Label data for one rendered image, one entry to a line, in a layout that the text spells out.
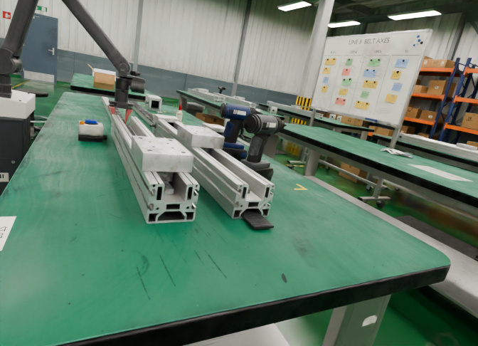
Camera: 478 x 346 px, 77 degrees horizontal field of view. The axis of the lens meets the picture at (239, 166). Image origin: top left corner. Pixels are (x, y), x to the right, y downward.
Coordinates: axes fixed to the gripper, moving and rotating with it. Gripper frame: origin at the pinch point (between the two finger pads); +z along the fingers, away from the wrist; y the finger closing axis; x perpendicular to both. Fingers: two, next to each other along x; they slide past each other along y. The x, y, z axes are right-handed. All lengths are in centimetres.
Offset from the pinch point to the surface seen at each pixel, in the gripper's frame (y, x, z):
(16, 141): -39.3, -1.0, 12.7
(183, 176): 3, -92, -5
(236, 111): 36, -47, -17
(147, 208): -5, -96, 0
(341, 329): 40, -113, 25
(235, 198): 14, -96, -2
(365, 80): 286, 116, -60
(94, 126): -11.9, -32.0, -2.8
